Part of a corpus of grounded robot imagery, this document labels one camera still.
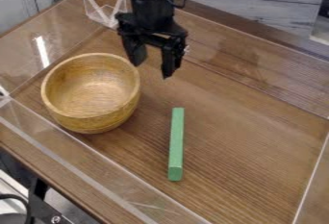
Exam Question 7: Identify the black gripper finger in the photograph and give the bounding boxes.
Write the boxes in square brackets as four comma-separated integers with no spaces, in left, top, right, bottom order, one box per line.
[161,44,185,78]
[122,36,149,66]

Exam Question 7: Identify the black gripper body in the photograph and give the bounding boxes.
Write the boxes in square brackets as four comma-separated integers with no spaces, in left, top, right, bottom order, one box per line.
[115,0,187,49]

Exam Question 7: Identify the brown wooden bowl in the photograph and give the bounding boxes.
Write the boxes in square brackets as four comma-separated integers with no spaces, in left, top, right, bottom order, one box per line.
[42,53,142,134]

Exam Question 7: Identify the green wooden block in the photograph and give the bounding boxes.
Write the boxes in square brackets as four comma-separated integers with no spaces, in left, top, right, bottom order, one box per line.
[169,108,183,182]

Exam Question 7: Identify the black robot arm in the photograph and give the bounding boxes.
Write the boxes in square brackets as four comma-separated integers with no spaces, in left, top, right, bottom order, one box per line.
[115,0,187,78]

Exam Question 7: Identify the clear acrylic tray walls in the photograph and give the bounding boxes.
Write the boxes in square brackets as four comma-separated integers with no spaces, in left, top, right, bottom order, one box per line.
[0,0,329,224]

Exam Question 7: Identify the clear acrylic corner bracket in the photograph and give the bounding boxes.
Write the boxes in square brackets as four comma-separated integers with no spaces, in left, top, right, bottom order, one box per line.
[82,0,129,29]

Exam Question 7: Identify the black floor cable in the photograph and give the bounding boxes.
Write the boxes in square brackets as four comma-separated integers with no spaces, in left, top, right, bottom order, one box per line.
[0,192,34,224]

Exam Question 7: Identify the black table leg bracket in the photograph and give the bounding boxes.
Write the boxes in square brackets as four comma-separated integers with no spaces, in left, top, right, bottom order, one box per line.
[28,178,74,224]

